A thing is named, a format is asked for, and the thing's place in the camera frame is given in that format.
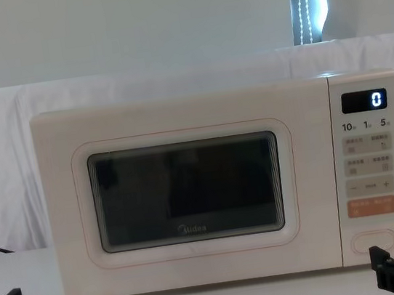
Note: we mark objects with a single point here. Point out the white curtain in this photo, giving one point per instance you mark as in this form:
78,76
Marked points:
120,22

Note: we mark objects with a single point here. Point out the oven control panel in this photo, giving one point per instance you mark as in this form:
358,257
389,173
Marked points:
366,153

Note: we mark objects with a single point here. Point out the cream microwave oven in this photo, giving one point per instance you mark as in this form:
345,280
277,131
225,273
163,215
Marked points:
185,116

